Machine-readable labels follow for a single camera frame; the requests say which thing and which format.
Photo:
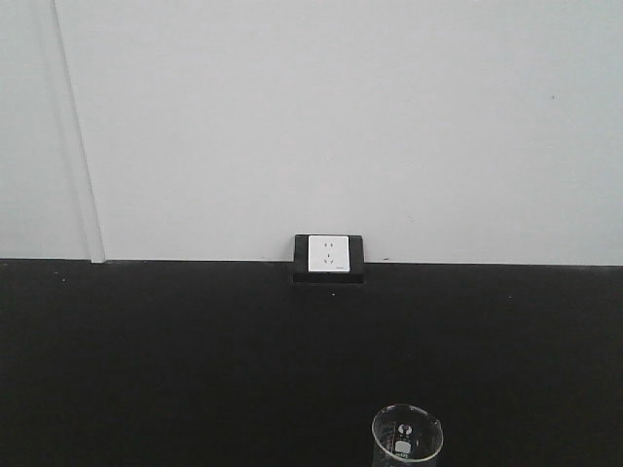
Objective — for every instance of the clear glass beaker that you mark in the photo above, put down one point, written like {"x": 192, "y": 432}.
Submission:
{"x": 405, "y": 435}

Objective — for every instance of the white socket on black box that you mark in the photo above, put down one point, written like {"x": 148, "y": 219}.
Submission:
{"x": 323, "y": 259}

